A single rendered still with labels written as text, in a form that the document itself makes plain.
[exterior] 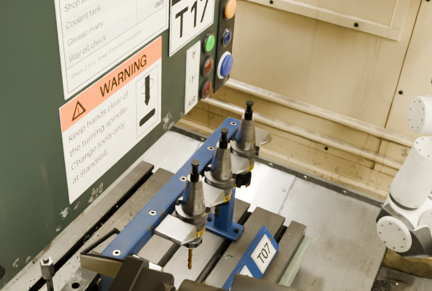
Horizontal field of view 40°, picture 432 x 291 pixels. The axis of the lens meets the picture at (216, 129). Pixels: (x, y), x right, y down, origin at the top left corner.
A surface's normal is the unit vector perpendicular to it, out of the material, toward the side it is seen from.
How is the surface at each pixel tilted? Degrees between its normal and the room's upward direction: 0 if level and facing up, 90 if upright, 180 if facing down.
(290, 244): 0
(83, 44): 90
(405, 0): 90
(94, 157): 90
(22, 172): 90
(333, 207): 24
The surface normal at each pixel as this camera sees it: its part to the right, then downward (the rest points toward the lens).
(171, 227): 0.07, -0.81
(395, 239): -0.73, 0.36
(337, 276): -0.13, -0.54
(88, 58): 0.88, 0.32
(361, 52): -0.46, 0.50
